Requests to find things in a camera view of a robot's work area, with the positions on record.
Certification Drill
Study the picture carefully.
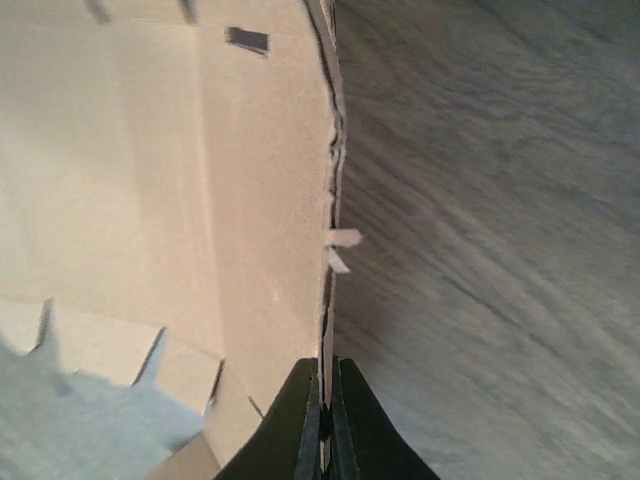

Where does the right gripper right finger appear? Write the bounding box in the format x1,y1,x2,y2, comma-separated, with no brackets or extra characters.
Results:
328,357,439,480

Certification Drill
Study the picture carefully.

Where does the cardboard box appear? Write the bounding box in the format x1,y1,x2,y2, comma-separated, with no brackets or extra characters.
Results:
1,1,360,479

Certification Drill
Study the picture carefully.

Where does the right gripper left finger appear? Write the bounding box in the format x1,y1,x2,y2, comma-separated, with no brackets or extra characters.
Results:
217,358,322,480

